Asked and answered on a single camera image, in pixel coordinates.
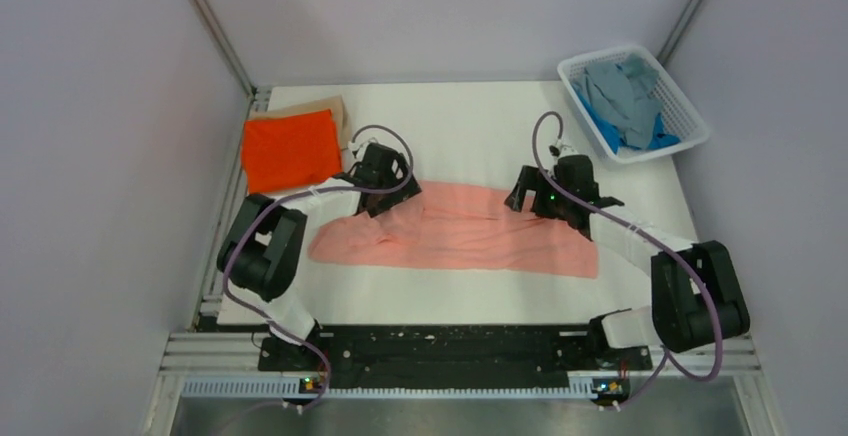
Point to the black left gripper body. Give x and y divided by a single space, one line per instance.
390 181

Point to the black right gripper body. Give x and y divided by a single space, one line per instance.
556 176

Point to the pink t shirt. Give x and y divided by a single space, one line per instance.
451 226

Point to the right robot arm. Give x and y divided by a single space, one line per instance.
695 293

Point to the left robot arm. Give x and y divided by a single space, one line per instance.
269 236

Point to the beige folded t shirt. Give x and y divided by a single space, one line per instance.
334 104

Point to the white plastic basket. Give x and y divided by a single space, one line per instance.
679 115

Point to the grey t shirt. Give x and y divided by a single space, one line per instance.
621 93

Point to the blue t shirt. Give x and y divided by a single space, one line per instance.
614 138

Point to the orange folded t shirt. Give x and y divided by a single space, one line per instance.
286 153

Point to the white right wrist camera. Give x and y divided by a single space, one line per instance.
561 149

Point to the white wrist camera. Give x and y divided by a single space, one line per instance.
561 149
355 147

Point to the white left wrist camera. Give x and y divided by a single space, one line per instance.
355 147

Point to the right aluminium frame post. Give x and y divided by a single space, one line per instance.
684 21

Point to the aluminium frame post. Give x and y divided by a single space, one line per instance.
684 21
223 45

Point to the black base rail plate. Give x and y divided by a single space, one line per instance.
438 357

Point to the left aluminium frame post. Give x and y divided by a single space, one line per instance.
223 45

